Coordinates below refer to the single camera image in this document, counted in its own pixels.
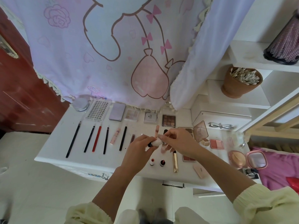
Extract pink cushion compact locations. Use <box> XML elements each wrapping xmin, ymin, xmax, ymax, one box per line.
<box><xmin>229</xmin><ymin>149</ymin><xmax>268</xmax><ymax>170</ymax></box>

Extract lavender rectangular palette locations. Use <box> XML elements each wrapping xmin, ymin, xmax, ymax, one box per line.
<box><xmin>109</xmin><ymin>102</ymin><xmax>127</xmax><ymax>122</ymax></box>

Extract white square compact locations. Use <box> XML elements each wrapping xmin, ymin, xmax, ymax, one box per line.
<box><xmin>144</xmin><ymin>110</ymin><xmax>159</xmax><ymax>124</ymax></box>

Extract bunch of cotton swabs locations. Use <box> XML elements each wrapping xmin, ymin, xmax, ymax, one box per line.
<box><xmin>230</xmin><ymin>68</ymin><xmax>261</xmax><ymax>86</ymax></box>

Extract reddish brown door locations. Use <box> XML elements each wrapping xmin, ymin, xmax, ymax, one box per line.
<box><xmin>0</xmin><ymin>7</ymin><xmax>70</xmax><ymax>134</ymax></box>

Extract tan eyeshadow palette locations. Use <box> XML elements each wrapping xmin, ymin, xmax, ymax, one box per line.
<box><xmin>180</xmin><ymin>120</ymin><xmax>209</xmax><ymax>144</ymax></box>

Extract pink cartoon print cloth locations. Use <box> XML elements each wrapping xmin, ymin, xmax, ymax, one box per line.
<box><xmin>0</xmin><ymin>0</ymin><xmax>258</xmax><ymax>111</ymax></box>

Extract round silver compact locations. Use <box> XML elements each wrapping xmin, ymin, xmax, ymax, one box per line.
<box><xmin>71</xmin><ymin>96</ymin><xmax>91</xmax><ymax>112</ymax></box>

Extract wooden bed frame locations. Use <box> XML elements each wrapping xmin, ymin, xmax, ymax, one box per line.
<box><xmin>238</xmin><ymin>88</ymin><xmax>299</xmax><ymax>147</ymax></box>

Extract dark brown eyeshadow palette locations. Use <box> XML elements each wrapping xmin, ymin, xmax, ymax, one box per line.
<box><xmin>162</xmin><ymin>114</ymin><xmax>177</xmax><ymax>128</ymax></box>

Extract silver door handle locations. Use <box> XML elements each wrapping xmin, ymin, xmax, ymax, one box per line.
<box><xmin>0</xmin><ymin>35</ymin><xmax>19</xmax><ymax>60</ymax></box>

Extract terracotta pot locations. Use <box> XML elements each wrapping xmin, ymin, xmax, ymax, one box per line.
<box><xmin>221</xmin><ymin>67</ymin><xmax>263</xmax><ymax>99</ymax></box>

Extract pink foundation tube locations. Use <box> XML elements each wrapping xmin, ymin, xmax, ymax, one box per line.
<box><xmin>193</xmin><ymin>163</ymin><xmax>211</xmax><ymax>179</ymax></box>

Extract person's left hand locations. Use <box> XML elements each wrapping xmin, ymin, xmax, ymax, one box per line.
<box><xmin>121</xmin><ymin>134</ymin><xmax>159</xmax><ymax>175</ymax></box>

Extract person's dark trousers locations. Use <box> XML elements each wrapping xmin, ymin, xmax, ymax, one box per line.
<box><xmin>138</xmin><ymin>208</ymin><xmax>169</xmax><ymax>224</ymax></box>

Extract red lip pencil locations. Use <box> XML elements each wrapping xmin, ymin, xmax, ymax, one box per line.
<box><xmin>92</xmin><ymin>125</ymin><xmax>102</xmax><ymax>153</ymax></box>

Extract person's right forearm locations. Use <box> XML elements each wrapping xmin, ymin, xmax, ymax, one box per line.
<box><xmin>194</xmin><ymin>147</ymin><xmax>299</xmax><ymax>224</ymax></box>

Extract person's right hand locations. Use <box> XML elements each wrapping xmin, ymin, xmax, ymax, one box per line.
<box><xmin>158</xmin><ymin>128</ymin><xmax>204</xmax><ymax>159</ymax></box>

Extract red shiny packet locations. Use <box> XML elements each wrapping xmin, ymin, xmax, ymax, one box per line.
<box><xmin>286</xmin><ymin>177</ymin><xmax>299</xmax><ymax>194</ymax></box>

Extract white false eyelash tray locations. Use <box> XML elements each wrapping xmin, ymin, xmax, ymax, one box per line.
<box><xmin>85</xmin><ymin>100</ymin><xmax>110</xmax><ymax>122</ymax></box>

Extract white table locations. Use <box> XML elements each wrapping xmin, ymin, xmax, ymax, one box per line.
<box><xmin>35</xmin><ymin>101</ymin><xmax>262</xmax><ymax>189</ymax></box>

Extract square bottle with black cap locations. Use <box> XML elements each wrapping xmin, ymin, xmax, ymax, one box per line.
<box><xmin>243</xmin><ymin>168</ymin><xmax>260</xmax><ymax>180</ymax></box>

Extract dark container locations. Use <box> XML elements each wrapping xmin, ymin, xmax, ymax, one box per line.
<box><xmin>263</xmin><ymin>9</ymin><xmax>299</xmax><ymax>66</ymax></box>

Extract white shelf unit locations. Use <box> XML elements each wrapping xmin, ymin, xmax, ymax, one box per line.
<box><xmin>189</xmin><ymin>0</ymin><xmax>299</xmax><ymax>131</ymax></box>

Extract clear eyeshadow palette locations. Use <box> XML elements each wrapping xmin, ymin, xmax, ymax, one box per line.
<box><xmin>125</xmin><ymin>107</ymin><xmax>141</xmax><ymax>122</ymax></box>

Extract small white bow-handle drawer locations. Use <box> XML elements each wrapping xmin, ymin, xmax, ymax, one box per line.
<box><xmin>191</xmin><ymin>108</ymin><xmax>253</xmax><ymax>131</ymax></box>

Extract person's left forearm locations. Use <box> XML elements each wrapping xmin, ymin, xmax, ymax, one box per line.
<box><xmin>65</xmin><ymin>166</ymin><xmax>150</xmax><ymax>224</ymax></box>

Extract pink blush pan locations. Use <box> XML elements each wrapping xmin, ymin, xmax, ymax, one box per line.
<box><xmin>210</xmin><ymin>139</ymin><xmax>225</xmax><ymax>150</ymax></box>

